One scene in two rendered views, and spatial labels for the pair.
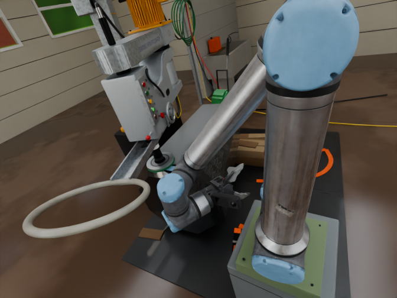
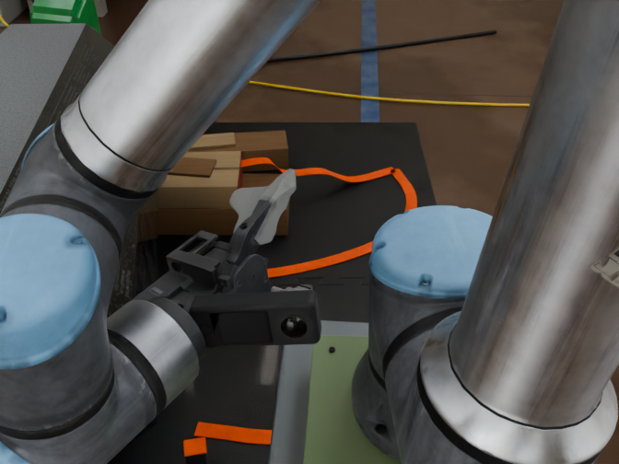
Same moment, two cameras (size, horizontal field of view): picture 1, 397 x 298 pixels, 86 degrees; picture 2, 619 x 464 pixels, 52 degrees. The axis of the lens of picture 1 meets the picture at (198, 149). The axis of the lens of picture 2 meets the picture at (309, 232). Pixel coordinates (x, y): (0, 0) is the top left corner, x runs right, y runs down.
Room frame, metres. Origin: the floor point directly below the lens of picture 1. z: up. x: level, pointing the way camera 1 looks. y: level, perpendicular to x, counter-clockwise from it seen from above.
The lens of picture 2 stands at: (0.20, 0.13, 1.60)
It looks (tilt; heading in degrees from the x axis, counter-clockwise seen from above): 40 degrees down; 326
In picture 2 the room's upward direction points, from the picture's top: straight up
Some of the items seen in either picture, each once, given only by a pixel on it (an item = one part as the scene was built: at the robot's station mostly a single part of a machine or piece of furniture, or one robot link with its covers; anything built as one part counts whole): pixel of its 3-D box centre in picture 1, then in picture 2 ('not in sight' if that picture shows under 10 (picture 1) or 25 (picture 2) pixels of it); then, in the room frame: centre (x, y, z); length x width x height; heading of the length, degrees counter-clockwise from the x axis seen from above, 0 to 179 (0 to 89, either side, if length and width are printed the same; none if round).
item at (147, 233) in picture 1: (151, 233); not in sight; (1.41, 0.69, 0.02); 0.25 x 0.10 x 0.01; 65
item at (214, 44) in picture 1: (215, 44); not in sight; (5.04, -0.96, 1.00); 0.50 x 0.22 x 0.33; 142
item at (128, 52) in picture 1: (141, 47); not in sight; (1.68, 0.20, 1.63); 0.96 x 0.25 x 0.17; 163
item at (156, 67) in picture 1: (159, 87); not in sight; (1.71, 0.17, 1.32); 0.74 x 0.23 x 0.49; 163
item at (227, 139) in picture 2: (257, 135); (206, 141); (2.44, -0.84, 0.13); 0.25 x 0.10 x 0.01; 65
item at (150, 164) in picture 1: (160, 160); not in sight; (1.34, 0.30, 0.89); 0.21 x 0.21 x 0.01
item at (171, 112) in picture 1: (166, 113); not in sight; (1.42, 0.15, 1.22); 0.15 x 0.10 x 0.15; 163
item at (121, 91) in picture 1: (142, 101); not in sight; (1.42, 0.28, 1.34); 0.36 x 0.22 x 0.45; 163
